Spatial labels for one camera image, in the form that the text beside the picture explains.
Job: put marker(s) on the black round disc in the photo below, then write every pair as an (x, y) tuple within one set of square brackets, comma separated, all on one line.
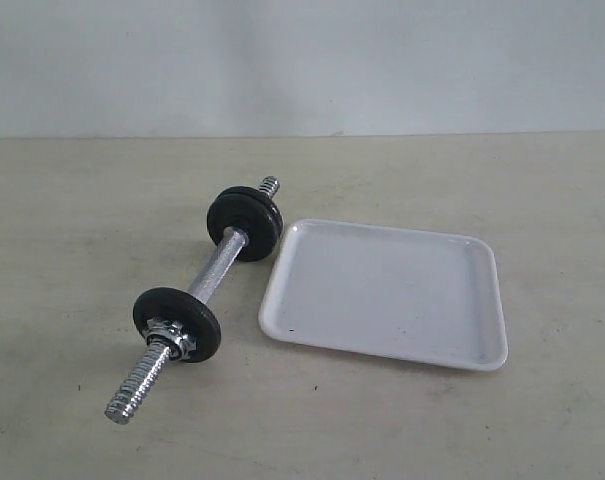
[(252, 217)]

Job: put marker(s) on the black weight plate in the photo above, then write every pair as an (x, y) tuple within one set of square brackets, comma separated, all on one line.
[(172, 304), (261, 197)]

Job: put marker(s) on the chrome collar nut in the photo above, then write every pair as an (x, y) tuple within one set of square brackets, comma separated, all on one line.
[(173, 334)]

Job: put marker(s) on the chrome threaded dumbbell bar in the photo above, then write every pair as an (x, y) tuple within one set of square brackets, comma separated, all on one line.
[(129, 396)]

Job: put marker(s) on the white rectangular plastic tray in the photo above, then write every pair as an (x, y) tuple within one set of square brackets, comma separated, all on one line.
[(411, 295)]

